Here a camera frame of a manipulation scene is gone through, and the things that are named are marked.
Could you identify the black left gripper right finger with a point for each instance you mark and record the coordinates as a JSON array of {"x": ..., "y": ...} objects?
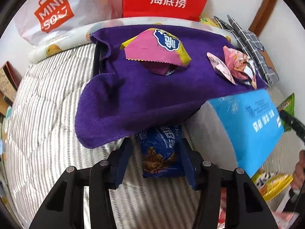
[{"x": 245, "y": 206}]

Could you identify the light pink snack packet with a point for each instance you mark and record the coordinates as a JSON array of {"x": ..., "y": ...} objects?
[{"x": 220, "y": 68}]

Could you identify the red white jelly packet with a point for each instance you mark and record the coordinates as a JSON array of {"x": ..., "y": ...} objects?
[{"x": 222, "y": 211}]

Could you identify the brown patterned box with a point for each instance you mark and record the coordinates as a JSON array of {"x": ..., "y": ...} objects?
[{"x": 9, "y": 81}]

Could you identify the blue nut snack packet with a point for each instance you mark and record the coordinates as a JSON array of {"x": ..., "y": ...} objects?
[{"x": 158, "y": 149}]

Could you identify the fruit print rolled mat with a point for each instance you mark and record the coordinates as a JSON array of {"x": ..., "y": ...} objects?
[{"x": 81, "y": 35}]

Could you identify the white Miniso plastic bag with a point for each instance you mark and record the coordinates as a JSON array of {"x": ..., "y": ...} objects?
[{"x": 39, "y": 21}]

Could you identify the yellow bag behind roll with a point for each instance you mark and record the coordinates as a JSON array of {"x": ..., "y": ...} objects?
[{"x": 210, "y": 22}]

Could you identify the magenta yellow snack packet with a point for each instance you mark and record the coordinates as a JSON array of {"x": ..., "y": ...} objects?
[{"x": 157, "y": 50}]

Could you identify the pink cartoon snack packet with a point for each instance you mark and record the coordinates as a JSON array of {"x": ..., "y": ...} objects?
[{"x": 241, "y": 66}]

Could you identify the brown wooden door frame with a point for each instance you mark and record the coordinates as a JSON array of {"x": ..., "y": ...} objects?
[{"x": 262, "y": 16}]

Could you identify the green snack packet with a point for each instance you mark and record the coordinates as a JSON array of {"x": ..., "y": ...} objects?
[{"x": 287, "y": 105}]

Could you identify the person's right hand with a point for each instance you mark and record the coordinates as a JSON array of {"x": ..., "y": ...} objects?
[{"x": 298, "y": 174}]

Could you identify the purple towel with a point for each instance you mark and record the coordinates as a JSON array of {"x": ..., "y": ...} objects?
[{"x": 123, "y": 97}]

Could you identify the blue tissue pack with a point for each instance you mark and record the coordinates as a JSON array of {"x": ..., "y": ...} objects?
[{"x": 237, "y": 131}]

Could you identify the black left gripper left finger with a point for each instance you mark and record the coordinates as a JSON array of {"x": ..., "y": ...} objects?
[{"x": 63, "y": 206}]

